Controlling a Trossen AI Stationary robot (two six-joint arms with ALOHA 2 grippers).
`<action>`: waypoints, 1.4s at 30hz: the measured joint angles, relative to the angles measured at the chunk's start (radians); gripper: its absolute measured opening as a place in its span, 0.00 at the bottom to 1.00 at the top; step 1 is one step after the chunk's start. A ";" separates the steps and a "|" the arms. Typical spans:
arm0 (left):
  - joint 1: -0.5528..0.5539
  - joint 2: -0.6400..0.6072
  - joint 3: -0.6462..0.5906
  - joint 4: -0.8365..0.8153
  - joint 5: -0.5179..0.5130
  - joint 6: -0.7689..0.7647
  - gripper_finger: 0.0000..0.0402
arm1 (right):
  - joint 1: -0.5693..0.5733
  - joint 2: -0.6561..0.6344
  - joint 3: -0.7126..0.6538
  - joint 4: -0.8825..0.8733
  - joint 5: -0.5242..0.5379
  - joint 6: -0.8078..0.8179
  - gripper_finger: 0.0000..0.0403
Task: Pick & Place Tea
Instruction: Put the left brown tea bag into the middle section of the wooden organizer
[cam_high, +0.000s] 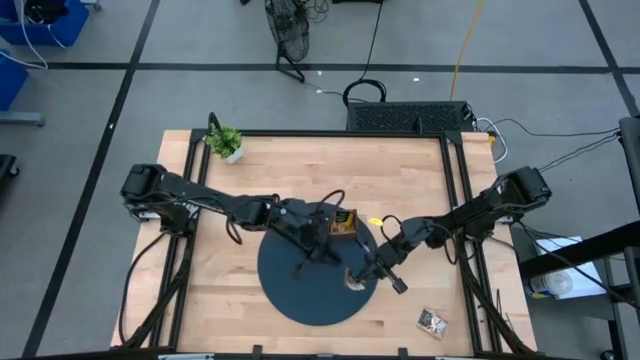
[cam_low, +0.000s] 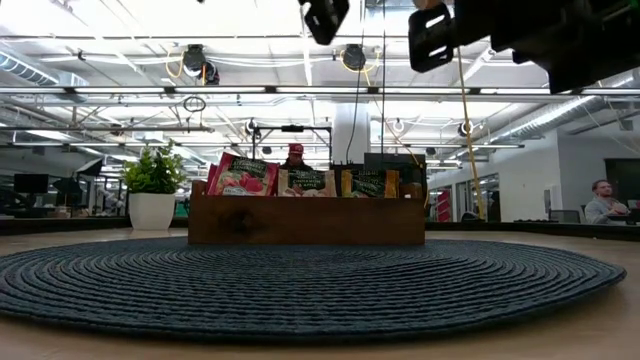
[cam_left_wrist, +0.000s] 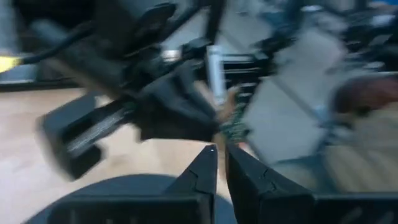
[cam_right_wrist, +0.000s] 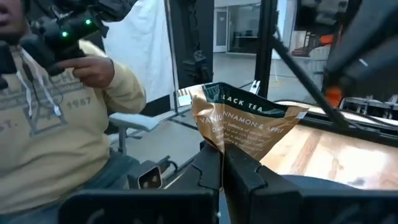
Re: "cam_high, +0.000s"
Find orange tea packet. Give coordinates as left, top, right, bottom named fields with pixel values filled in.
left=329, top=209, right=357, bottom=235

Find long black arm cable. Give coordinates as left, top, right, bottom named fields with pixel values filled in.
left=118, top=230, right=171, bottom=346

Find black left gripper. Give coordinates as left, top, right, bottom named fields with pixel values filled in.
left=269, top=197, right=346, bottom=279

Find snack packets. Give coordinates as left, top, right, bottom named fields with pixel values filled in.
left=416, top=308, right=449, bottom=341

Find black floor fan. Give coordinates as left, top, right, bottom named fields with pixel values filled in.
left=263, top=0, right=311, bottom=84

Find black metal desk frame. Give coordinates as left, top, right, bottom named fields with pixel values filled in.
left=517, top=115, right=640, bottom=360

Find grey metal stand foot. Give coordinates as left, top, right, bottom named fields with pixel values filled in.
left=0, top=110, right=47, bottom=127

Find white wipes canister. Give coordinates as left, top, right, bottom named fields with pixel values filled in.
left=523, top=269, right=575, bottom=300

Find small green plant white pot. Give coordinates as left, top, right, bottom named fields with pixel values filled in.
left=205, top=123, right=245, bottom=165

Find beige tea packet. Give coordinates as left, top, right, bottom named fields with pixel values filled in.
left=343, top=267, right=367, bottom=292

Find white cardboard box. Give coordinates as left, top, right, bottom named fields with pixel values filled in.
left=533, top=235, right=607, bottom=301

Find tangled black cables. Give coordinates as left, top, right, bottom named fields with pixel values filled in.
left=298, top=0, right=331, bottom=24

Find wooden three-compartment box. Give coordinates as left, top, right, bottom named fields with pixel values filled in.
left=327, top=208, right=360, bottom=240

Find white looped cable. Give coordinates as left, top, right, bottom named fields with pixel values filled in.
left=474, top=117, right=509, bottom=165

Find blue plastic bin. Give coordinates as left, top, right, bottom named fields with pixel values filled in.
left=0, top=48, right=30, bottom=112
left=0, top=0, right=90, bottom=47

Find coiled thick black cable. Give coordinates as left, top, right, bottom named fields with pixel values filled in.
left=342, top=78, right=389, bottom=108

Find black wheeled object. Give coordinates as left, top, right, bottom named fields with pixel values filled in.
left=0, top=153, right=21, bottom=182

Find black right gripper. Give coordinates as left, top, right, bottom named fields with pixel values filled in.
left=349, top=217, right=436, bottom=295

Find round dark blue woven placemat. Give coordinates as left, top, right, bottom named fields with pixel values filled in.
left=257, top=202, right=380, bottom=327

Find yellow cable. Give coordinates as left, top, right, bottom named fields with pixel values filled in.
left=449, top=0, right=486, bottom=101

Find thin black floor cable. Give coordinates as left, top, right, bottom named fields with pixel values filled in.
left=487, top=117, right=624, bottom=139
left=358, top=0, right=385, bottom=81

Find black perforated computer case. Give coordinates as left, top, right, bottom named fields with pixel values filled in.
left=346, top=101, right=474, bottom=134

